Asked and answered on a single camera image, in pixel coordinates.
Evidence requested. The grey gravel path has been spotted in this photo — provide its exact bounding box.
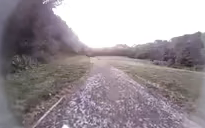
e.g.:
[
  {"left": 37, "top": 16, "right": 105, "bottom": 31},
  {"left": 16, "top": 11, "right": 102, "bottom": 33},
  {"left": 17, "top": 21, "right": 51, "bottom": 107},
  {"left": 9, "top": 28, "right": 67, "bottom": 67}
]
[{"left": 33, "top": 56, "right": 204, "bottom": 128}]

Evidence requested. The grass verge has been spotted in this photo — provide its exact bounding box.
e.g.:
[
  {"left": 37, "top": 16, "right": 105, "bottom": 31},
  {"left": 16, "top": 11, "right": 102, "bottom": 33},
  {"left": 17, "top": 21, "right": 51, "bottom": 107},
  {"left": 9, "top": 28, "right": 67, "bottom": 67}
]
[{"left": 3, "top": 54, "right": 91, "bottom": 128}]

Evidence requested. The grass field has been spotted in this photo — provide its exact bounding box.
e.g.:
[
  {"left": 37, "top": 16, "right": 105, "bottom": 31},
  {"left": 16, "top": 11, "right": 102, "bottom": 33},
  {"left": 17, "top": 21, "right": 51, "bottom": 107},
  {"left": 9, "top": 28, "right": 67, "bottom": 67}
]
[{"left": 99, "top": 55, "right": 205, "bottom": 118}]

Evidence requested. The pale kerb edge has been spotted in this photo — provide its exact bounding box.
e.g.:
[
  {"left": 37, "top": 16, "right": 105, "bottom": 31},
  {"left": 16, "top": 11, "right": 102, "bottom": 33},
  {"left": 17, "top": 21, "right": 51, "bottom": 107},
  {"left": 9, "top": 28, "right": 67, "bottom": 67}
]
[{"left": 31, "top": 95, "right": 66, "bottom": 128}]

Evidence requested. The robot's own part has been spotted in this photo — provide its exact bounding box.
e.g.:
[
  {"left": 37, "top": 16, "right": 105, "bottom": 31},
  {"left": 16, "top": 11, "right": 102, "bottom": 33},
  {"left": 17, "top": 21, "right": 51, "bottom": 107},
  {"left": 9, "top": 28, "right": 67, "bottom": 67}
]
[{"left": 60, "top": 123, "right": 71, "bottom": 128}]

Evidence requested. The dark wood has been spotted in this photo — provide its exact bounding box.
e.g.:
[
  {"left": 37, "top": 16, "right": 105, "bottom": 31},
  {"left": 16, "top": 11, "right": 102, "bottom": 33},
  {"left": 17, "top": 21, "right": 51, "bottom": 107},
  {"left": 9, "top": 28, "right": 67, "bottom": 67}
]
[{"left": 0, "top": 0, "right": 91, "bottom": 73}]

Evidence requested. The row of bushes and trees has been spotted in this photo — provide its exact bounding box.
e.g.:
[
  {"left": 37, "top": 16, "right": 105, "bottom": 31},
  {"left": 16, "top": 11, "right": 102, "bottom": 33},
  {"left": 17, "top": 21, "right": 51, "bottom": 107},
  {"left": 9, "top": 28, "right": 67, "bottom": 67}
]
[{"left": 86, "top": 29, "right": 205, "bottom": 71}]

